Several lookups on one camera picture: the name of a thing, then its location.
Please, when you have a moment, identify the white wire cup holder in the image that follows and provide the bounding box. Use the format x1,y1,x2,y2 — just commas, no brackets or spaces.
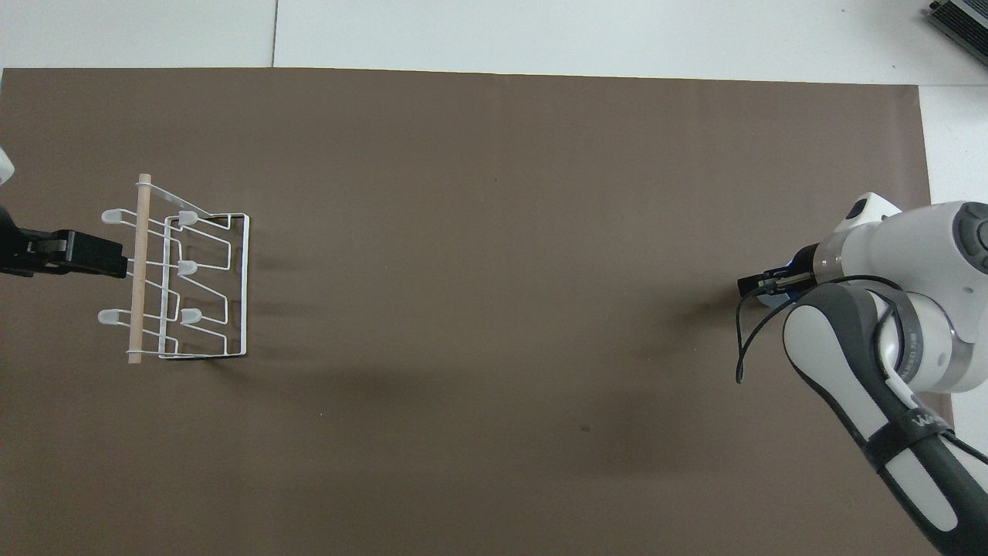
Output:
98,173,251,364

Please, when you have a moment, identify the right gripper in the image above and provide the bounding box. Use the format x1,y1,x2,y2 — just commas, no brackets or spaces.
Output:
737,242,821,300

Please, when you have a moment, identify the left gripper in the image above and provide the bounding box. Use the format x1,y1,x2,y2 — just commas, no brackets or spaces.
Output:
0,202,33,277

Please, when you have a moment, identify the grey metal device box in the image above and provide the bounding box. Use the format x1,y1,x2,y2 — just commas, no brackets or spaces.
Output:
925,0,988,45

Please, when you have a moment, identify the black cable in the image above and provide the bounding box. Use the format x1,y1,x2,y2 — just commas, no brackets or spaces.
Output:
734,275,905,385

